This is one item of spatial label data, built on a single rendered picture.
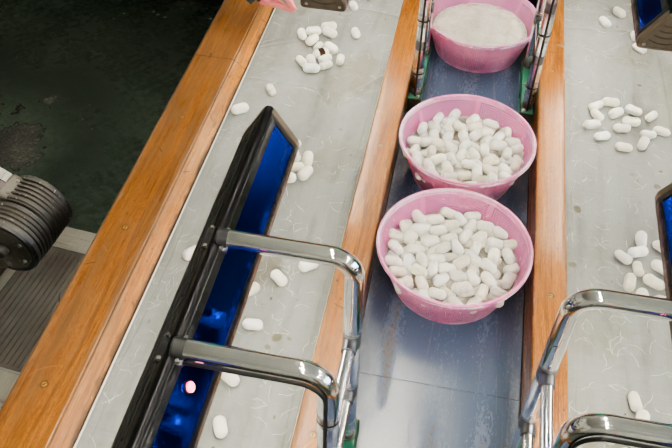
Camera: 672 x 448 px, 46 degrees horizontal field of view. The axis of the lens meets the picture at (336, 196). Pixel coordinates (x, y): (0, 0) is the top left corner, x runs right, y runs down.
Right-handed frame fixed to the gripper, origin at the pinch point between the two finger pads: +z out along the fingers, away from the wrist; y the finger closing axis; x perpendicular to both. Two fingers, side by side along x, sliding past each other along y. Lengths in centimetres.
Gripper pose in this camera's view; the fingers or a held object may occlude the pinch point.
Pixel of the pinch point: (291, 8)
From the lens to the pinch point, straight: 182.0
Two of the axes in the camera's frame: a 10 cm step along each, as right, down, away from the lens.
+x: -6.5, 4.3, 6.2
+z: 7.3, 5.8, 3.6
